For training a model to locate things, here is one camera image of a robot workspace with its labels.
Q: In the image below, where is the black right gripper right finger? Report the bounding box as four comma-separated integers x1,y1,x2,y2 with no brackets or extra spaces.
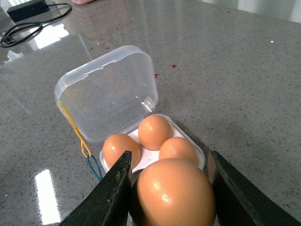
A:
207,151,301,226

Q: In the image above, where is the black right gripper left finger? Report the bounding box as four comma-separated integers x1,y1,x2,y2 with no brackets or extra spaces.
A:
60,151,132,226

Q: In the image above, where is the brown egg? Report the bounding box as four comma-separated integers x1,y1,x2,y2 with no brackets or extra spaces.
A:
103,133,142,168
138,115,173,151
158,137,199,166
129,158,216,226

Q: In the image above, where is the clear plastic egg box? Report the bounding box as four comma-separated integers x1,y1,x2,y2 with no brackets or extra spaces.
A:
54,45,206,181

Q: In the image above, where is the blue rubber band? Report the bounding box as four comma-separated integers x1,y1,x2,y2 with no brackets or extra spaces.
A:
86,155,103,181

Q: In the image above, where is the black power adapter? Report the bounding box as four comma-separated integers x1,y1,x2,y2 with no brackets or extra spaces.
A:
7,0,49,22

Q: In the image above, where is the black adapter cable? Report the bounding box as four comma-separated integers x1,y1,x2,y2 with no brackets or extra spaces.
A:
0,2,72,48

